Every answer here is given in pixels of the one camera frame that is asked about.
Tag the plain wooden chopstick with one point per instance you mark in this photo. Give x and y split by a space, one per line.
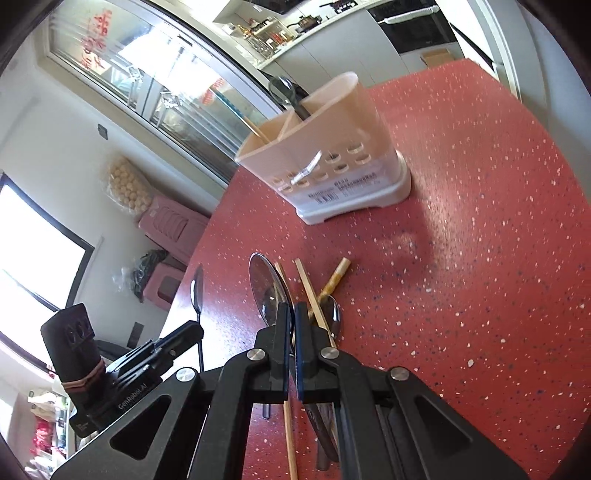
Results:
309 290
291 438

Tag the large metal spoon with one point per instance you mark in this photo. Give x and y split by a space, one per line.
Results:
265 286

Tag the white fridge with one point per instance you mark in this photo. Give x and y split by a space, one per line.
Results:
480 41

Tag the black spoon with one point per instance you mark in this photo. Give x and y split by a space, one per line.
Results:
281 90

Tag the beige plastic utensil holder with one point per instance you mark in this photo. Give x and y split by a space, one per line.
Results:
332 138

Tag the stack of pink stools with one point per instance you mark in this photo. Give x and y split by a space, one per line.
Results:
171 226

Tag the grey kitchen counter cabinet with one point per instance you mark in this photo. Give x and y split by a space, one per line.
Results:
332 50

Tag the clear plastic bag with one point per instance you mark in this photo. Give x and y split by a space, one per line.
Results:
123 279

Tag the spice rack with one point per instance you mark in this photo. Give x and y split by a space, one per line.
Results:
270 34

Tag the dark wall socket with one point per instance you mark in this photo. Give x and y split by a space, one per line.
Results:
137 334

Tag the dark wall switch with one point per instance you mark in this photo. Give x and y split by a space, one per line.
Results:
103 131

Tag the window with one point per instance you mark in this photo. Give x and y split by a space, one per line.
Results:
37 258

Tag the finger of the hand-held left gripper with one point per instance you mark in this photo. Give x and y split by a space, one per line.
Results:
182 339

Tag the pink plastic stool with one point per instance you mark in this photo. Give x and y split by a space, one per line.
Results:
161 288

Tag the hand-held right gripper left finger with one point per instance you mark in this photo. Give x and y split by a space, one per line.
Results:
282 334

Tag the sliding glass door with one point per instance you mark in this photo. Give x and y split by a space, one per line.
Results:
138 69

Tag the blue patterned chopstick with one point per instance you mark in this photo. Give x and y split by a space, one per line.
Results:
256 129

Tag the cooking pot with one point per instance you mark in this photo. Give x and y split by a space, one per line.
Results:
309 22

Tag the small metal spoon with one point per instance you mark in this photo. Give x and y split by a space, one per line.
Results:
197 288

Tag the built-in black oven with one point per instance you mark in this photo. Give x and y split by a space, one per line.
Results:
415 34

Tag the yellow patterned chopstick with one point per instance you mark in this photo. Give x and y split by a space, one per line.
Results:
334 277

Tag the black bag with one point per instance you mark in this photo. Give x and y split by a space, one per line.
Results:
147 265

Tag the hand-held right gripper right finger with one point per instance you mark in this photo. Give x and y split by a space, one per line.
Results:
302 344

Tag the cardboard box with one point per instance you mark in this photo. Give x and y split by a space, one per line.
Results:
438 57

